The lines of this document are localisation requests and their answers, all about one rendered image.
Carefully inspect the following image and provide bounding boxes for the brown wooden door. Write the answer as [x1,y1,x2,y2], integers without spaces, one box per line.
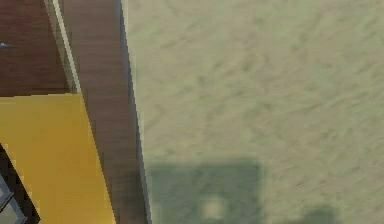
[0,0,153,224]

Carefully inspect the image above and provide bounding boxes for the yellow cupboard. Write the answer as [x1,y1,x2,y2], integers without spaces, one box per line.
[0,93,118,224]

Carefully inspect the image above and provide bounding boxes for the grey black framed object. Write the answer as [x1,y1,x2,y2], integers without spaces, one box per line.
[0,143,42,224]

